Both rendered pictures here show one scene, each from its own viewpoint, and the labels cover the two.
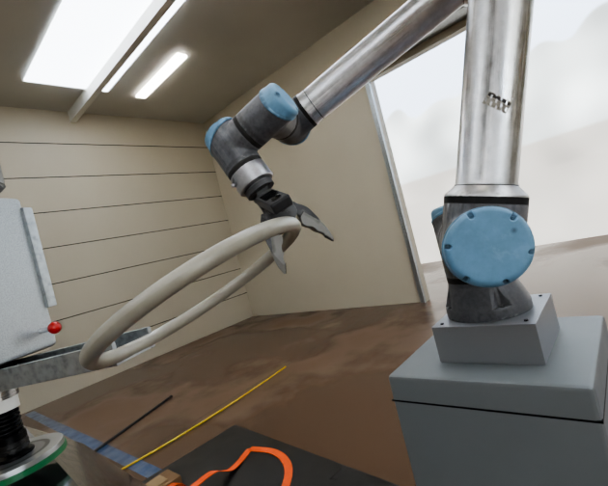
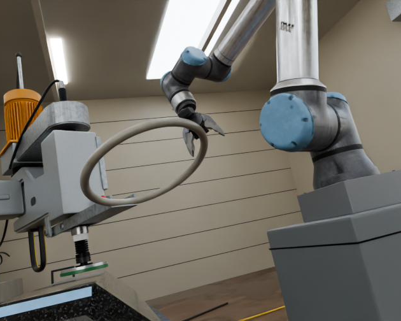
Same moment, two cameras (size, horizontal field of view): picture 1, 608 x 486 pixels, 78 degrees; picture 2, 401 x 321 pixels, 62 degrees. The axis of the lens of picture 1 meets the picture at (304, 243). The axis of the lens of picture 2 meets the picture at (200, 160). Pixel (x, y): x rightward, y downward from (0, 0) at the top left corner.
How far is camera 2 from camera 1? 0.64 m
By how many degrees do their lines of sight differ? 31
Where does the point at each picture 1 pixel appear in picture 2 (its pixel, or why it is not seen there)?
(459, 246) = (265, 123)
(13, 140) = (142, 117)
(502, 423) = (316, 255)
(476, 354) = (319, 212)
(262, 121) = (181, 68)
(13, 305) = not seen: hidden behind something
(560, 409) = (338, 237)
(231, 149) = (169, 88)
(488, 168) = (284, 69)
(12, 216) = (90, 141)
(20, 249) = not seen: hidden behind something
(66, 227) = (169, 174)
